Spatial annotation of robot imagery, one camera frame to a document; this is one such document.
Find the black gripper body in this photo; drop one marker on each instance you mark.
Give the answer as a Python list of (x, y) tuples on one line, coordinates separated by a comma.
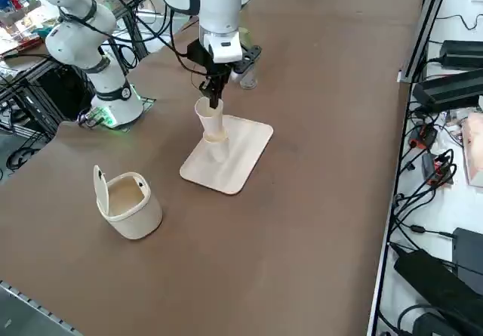
[(200, 54)]

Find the white disposable paper cup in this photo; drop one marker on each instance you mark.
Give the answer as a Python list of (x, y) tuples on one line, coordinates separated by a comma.
[(213, 122), (218, 151)]

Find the white rectangular mat tray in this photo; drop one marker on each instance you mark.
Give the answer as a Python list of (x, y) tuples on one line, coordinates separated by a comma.
[(241, 151)]

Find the green clear plastic bottle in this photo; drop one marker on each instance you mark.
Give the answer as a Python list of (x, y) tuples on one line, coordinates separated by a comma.
[(249, 81)]

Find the black box under table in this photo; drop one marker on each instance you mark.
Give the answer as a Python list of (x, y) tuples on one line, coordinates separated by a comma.
[(64, 90)]

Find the cream mini trash bin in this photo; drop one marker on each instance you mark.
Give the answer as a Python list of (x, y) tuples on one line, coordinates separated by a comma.
[(139, 219)]

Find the cluttered background bench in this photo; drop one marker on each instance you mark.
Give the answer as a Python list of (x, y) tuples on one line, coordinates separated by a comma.
[(19, 22)]

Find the red black connector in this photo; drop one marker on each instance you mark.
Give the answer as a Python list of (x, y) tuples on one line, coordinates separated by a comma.
[(424, 136), (437, 171)]

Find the long black box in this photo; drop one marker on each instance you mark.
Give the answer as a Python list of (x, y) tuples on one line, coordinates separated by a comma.
[(449, 90)]

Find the black power adapter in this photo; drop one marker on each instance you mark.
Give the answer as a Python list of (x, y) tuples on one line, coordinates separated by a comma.
[(464, 53)]

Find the beige packet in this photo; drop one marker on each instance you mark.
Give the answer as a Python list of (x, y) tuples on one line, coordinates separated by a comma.
[(475, 147)]

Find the large black power brick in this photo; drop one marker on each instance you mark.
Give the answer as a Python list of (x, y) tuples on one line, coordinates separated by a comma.
[(434, 279)]

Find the grey metal side table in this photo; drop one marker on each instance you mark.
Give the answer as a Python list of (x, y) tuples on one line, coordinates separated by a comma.
[(22, 313)]

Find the flat black box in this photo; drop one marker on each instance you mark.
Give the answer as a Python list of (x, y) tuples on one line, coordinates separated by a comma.
[(471, 249)]

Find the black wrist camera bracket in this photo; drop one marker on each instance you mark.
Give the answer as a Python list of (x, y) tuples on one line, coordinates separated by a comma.
[(251, 54)]

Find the aluminium frame post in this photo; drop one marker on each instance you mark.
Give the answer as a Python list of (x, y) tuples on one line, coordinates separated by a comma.
[(428, 22)]

